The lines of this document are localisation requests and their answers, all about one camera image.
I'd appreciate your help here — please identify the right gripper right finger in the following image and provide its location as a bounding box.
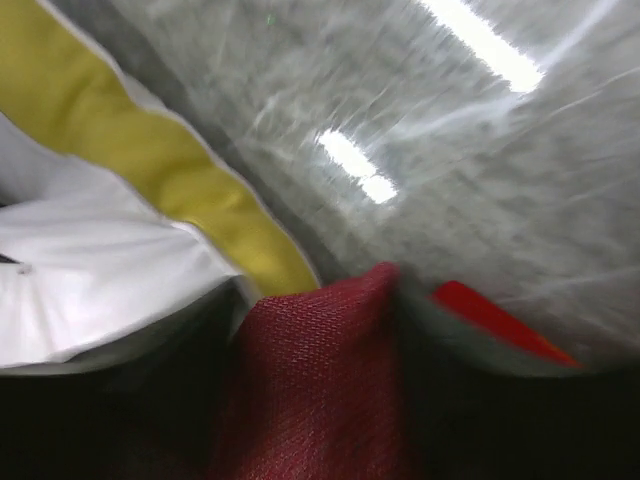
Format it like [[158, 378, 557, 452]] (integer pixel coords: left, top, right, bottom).
[[394, 294, 639, 479]]

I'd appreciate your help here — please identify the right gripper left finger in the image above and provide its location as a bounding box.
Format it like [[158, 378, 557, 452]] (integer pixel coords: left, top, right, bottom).
[[1, 284, 247, 479]]

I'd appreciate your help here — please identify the red pillowcase grey print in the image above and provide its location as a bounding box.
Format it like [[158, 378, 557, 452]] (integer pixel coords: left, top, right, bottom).
[[204, 261, 586, 480]]

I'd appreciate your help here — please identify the white pillow yellow edge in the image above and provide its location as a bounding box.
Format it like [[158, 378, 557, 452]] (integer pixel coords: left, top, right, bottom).
[[1, 1, 319, 376]]

